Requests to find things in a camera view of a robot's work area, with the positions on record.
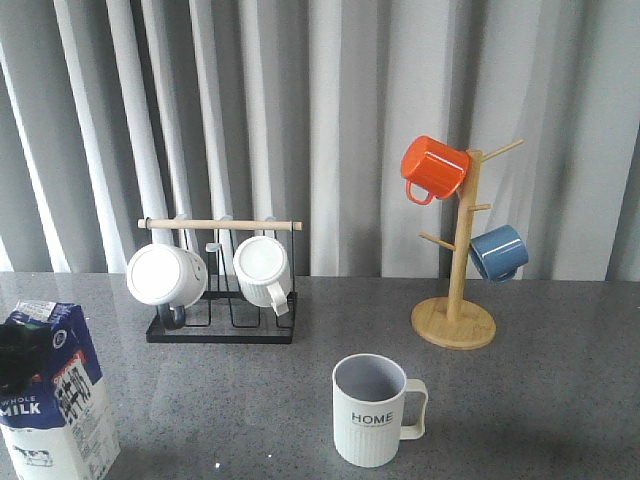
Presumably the orange enamel mug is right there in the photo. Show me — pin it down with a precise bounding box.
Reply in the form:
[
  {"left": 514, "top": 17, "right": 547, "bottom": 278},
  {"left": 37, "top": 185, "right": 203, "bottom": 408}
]
[{"left": 401, "top": 136, "right": 471, "bottom": 205}]

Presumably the white HOME mug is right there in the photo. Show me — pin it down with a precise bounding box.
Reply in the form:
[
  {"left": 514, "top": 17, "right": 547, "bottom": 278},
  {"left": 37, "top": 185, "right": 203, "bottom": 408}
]
[{"left": 332, "top": 353, "right": 429, "bottom": 468}]

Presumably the black wire mug rack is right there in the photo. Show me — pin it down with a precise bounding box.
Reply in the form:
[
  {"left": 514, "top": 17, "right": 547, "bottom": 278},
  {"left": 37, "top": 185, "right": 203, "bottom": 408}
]
[{"left": 138, "top": 217, "right": 302, "bottom": 344}]

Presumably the white ribbed mug on rack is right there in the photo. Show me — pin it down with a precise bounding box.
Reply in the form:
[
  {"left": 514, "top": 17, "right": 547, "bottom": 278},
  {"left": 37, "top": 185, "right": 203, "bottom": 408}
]
[{"left": 233, "top": 236, "right": 292, "bottom": 316}]

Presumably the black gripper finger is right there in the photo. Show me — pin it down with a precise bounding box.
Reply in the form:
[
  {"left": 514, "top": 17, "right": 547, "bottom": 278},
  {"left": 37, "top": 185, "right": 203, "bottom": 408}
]
[{"left": 1, "top": 324, "right": 52, "bottom": 394}]

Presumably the grey curtain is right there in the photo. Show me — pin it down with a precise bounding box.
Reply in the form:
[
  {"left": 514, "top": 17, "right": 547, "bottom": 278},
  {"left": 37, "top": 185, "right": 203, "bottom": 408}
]
[{"left": 1, "top": 1, "right": 639, "bottom": 281}]

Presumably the blue enamel mug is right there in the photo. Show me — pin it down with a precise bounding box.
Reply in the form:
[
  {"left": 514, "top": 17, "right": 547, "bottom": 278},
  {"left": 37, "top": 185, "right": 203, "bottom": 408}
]
[{"left": 469, "top": 225, "right": 529, "bottom": 282}]

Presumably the blue white milk carton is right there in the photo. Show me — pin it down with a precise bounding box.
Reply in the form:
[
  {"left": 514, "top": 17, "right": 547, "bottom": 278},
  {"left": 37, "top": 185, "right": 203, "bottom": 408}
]
[{"left": 1, "top": 300, "right": 120, "bottom": 479}]

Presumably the wooden mug tree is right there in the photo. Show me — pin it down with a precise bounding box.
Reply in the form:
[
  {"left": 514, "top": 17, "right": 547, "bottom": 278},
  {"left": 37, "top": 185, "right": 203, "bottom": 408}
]
[{"left": 411, "top": 139, "right": 524, "bottom": 350}]

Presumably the white smiley mug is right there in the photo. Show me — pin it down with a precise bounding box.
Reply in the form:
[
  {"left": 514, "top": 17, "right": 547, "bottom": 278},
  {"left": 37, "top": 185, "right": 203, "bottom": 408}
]
[{"left": 126, "top": 244, "right": 208, "bottom": 330}]

